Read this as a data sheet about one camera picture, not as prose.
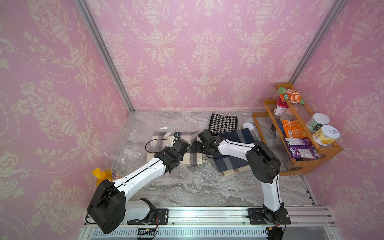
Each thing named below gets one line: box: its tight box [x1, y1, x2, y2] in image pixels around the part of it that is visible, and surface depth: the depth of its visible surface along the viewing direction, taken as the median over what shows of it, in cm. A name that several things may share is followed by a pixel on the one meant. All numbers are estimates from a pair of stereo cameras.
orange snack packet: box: [282, 119, 308, 138], surface depth 89 cm
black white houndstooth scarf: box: [208, 113, 238, 136], surface depth 108 cm
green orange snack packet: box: [278, 86, 305, 106], surface depth 87 cm
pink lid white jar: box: [273, 97, 289, 116], surface depth 94 cm
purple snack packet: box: [284, 137, 321, 160], surface depth 81 cm
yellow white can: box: [312, 125, 341, 147], surface depth 67 cm
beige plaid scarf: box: [221, 164, 252, 177], surface depth 85 cm
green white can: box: [306, 113, 330, 132], surface depth 71 cm
